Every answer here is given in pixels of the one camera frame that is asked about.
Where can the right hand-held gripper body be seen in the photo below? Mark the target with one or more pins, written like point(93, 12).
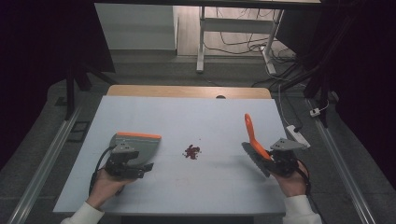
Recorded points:
point(285, 161)

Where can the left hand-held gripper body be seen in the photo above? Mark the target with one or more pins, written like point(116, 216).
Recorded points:
point(120, 161)

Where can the grey dustpan with orange edge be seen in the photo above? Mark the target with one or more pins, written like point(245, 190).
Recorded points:
point(146, 149)

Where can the pile of red crumbs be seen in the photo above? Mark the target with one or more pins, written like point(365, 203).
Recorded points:
point(192, 151)

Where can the person's right hand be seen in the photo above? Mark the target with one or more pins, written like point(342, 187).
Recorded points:
point(292, 185)

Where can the person's left hand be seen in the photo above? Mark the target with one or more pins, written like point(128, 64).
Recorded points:
point(104, 188)

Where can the white power strip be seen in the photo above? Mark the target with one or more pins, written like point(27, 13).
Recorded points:
point(295, 133)

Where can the black floor plate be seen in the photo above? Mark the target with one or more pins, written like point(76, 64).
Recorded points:
point(78, 131)

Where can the small white adapter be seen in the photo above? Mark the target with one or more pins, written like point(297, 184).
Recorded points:
point(315, 112)

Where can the white table mat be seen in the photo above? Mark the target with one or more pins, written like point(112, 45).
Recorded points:
point(186, 124)

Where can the wooden table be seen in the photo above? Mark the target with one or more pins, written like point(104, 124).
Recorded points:
point(174, 91)

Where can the black stand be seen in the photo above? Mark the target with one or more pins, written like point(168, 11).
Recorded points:
point(70, 93)
point(323, 77)

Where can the white cabinet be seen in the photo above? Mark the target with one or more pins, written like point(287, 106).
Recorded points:
point(137, 28)

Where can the aluminium floor rail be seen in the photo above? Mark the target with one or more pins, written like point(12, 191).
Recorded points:
point(342, 168)
point(43, 168)

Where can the white desk frame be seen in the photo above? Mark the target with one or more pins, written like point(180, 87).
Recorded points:
point(236, 25)

